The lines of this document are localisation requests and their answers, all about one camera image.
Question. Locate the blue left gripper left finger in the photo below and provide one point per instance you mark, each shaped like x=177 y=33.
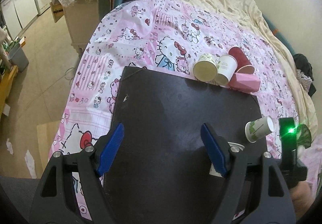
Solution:
x=107 y=148

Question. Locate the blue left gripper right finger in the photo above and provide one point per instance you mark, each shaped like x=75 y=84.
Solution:
x=216 y=147

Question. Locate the white green-print paper cup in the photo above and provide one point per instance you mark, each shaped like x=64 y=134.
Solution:
x=259 y=129

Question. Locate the cream floral paper cup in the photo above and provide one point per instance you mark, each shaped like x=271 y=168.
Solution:
x=205 y=69

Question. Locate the white green-leaf paper cup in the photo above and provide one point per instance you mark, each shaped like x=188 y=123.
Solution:
x=227 y=65

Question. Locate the pink faceted cup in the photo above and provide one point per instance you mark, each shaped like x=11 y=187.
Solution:
x=247 y=83

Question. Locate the dark red ribbed cup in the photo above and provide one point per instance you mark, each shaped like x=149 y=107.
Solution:
x=243 y=63

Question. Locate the black square board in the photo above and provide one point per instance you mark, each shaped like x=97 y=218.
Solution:
x=161 y=173

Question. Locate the cream yellow blanket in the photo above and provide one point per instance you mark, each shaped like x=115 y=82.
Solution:
x=248 y=16

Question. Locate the dark clothes pile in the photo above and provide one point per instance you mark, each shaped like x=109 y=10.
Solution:
x=304 y=73

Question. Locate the pink Hello Kitty bedsheet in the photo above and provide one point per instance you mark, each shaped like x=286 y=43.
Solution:
x=166 y=36

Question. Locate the grey trash bin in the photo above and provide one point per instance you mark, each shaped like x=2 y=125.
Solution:
x=18 y=58

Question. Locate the beige wooden nightstand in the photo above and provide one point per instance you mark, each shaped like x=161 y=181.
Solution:
x=81 y=17

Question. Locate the white kitchen cabinets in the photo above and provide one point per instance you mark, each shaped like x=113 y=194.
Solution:
x=18 y=14

